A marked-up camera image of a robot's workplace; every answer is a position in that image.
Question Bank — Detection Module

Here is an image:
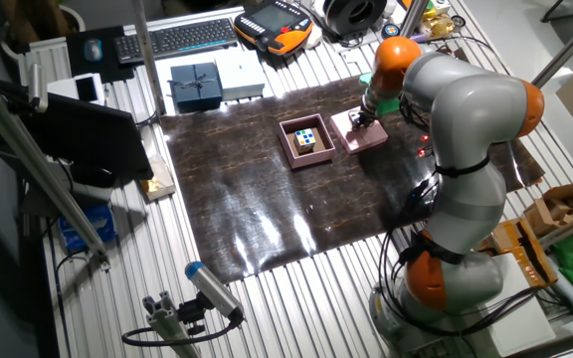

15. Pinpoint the white rounded object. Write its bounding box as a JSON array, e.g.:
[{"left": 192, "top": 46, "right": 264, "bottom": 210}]
[{"left": 304, "top": 24, "right": 323, "bottom": 50}]

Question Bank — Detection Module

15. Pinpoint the aluminium bar over cartons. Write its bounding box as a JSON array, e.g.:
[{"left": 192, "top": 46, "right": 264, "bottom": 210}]
[{"left": 537, "top": 203, "right": 573, "bottom": 250}]

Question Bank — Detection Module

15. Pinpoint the pink open gift box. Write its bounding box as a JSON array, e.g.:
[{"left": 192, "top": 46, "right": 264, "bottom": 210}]
[{"left": 277, "top": 112, "right": 337, "bottom": 171}]

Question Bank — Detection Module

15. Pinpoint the Rubik's cube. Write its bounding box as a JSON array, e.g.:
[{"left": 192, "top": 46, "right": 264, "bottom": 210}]
[{"left": 293, "top": 127, "right": 317, "bottom": 154}]

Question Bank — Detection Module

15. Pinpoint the white gift box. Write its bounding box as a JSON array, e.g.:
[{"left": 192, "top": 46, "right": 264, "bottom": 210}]
[{"left": 215, "top": 51, "right": 267, "bottom": 102}]

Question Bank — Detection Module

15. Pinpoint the upright aluminium profile post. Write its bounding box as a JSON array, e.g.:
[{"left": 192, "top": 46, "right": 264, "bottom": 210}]
[{"left": 127, "top": 0, "right": 167, "bottom": 116}]

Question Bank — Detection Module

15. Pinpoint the grey computer mouse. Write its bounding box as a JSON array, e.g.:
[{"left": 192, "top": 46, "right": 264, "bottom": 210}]
[{"left": 84, "top": 38, "right": 104, "bottom": 63}]

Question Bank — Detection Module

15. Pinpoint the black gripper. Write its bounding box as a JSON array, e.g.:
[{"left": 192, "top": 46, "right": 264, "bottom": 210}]
[{"left": 348, "top": 106, "right": 380, "bottom": 132}]

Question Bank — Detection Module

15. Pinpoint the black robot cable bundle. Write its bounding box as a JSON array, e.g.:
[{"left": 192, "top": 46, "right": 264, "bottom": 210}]
[{"left": 378, "top": 89, "right": 541, "bottom": 338}]

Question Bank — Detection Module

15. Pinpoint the open cardboard box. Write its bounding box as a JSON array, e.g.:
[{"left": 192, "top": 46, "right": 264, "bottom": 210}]
[{"left": 523, "top": 179, "right": 573, "bottom": 239}]

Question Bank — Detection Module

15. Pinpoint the white round basket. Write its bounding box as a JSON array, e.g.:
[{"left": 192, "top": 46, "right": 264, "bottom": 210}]
[{"left": 0, "top": 3, "right": 88, "bottom": 71}]

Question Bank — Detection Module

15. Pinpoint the short aluminium profile stub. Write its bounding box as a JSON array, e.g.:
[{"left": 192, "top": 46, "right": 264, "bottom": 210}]
[{"left": 141, "top": 290, "right": 203, "bottom": 358}]

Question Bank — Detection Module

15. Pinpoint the black mouse pad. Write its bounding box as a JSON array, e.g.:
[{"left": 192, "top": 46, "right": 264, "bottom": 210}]
[{"left": 65, "top": 25, "right": 136, "bottom": 85}]

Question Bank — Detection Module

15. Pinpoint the long grey metal pole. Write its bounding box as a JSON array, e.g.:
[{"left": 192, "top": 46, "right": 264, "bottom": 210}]
[{"left": 527, "top": 4, "right": 573, "bottom": 92}]

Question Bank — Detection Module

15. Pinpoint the pink ribboned box lid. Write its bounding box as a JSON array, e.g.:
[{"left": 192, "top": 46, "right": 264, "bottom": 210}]
[{"left": 329, "top": 106, "right": 390, "bottom": 156}]

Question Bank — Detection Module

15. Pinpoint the black monitor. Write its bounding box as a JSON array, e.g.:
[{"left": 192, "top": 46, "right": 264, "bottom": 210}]
[{"left": 0, "top": 79, "right": 154, "bottom": 183}]

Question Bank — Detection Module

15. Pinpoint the orange and black teach pendant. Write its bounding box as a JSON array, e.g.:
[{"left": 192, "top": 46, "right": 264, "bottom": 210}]
[{"left": 233, "top": 0, "right": 314, "bottom": 57}]

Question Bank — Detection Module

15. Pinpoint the black camera cable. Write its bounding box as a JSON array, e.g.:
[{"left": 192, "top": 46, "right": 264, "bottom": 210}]
[{"left": 120, "top": 317, "right": 243, "bottom": 348}]

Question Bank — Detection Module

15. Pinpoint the small box with gold foil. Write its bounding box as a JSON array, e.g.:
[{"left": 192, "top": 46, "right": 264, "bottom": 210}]
[{"left": 139, "top": 153, "right": 177, "bottom": 202}]

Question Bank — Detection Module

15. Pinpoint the blue tissue pack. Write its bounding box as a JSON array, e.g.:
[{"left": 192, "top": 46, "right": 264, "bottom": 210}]
[{"left": 58, "top": 203, "right": 117, "bottom": 253}]

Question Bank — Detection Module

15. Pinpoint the slanted aluminium frame bar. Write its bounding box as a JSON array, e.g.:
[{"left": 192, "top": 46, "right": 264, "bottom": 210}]
[{"left": 0, "top": 69, "right": 111, "bottom": 269}]

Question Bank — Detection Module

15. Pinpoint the black keyboard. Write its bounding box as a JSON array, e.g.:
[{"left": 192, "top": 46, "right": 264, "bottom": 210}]
[{"left": 112, "top": 17, "right": 239, "bottom": 66}]

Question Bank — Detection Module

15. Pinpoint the silver camera with blue cap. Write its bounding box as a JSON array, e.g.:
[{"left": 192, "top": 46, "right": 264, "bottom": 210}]
[{"left": 184, "top": 261, "right": 246, "bottom": 320}]

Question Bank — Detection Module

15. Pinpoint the silver cylindrical camera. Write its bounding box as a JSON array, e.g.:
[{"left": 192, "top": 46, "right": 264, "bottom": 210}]
[{"left": 27, "top": 63, "right": 49, "bottom": 113}]

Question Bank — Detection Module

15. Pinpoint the green wrist camera bracket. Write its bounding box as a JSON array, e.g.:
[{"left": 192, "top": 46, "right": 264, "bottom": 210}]
[{"left": 358, "top": 72, "right": 401, "bottom": 116}]

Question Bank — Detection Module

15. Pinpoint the blue ribboned gift box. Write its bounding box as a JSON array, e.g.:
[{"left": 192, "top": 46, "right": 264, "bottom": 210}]
[{"left": 168, "top": 61, "right": 224, "bottom": 113}]

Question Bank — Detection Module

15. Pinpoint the pale blue roll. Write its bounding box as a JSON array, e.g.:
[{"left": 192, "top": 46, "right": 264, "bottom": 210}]
[{"left": 547, "top": 268, "right": 573, "bottom": 322}]

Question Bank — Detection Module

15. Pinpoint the gold foil wrapped item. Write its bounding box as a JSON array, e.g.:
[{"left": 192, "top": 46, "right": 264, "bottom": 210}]
[{"left": 420, "top": 13, "right": 456, "bottom": 40}]

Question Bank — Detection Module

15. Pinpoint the black filament spool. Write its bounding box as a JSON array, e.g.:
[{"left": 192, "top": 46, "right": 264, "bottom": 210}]
[{"left": 322, "top": 0, "right": 389, "bottom": 37}]

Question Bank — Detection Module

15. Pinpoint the white device with dark screen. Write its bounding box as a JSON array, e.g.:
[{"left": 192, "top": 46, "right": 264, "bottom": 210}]
[{"left": 47, "top": 72, "right": 106, "bottom": 106}]

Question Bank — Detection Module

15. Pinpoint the orange taped carton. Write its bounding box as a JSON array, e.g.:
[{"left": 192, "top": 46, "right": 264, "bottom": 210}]
[{"left": 479, "top": 217, "right": 559, "bottom": 290}]

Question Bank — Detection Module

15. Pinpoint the white flat box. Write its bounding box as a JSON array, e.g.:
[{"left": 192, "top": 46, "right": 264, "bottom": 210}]
[{"left": 460, "top": 253, "right": 557, "bottom": 358}]

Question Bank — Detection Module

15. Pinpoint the grey metal post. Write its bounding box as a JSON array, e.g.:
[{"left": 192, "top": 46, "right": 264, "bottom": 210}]
[{"left": 399, "top": 0, "right": 430, "bottom": 39}]

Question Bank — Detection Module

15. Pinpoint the dark marble pattern mat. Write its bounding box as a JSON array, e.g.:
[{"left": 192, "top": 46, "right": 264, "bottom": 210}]
[{"left": 159, "top": 47, "right": 547, "bottom": 284}]

